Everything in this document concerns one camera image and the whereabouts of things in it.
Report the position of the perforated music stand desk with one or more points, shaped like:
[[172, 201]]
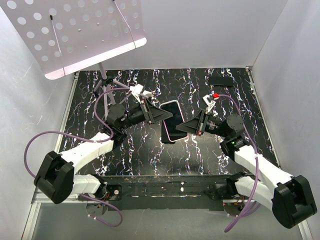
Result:
[[66, 36]]

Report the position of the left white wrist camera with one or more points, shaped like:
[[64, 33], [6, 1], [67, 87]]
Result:
[[136, 91]]

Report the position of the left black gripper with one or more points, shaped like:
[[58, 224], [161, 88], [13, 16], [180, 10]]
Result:
[[154, 114]]

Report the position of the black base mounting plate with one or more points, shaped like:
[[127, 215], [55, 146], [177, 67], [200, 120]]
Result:
[[173, 203]]

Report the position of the bare black phone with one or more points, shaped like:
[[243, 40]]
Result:
[[221, 81]]

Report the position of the aluminium side rail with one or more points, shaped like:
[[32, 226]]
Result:
[[249, 70], [60, 101]]

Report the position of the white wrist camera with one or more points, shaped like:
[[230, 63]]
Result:
[[136, 91], [209, 100]]

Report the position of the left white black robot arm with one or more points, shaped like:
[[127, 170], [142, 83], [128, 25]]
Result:
[[57, 177]]

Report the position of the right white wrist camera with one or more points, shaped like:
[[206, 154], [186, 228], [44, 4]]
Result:
[[209, 100]]

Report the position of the left aluminium side rail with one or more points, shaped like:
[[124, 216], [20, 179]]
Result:
[[60, 101]]

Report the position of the right aluminium side rail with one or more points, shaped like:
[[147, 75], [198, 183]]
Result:
[[249, 70]]

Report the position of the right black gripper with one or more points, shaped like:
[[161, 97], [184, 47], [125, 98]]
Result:
[[196, 124]]

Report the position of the aluminium front rail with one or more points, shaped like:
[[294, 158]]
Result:
[[116, 191]]

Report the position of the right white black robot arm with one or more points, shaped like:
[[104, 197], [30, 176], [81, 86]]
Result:
[[289, 197]]

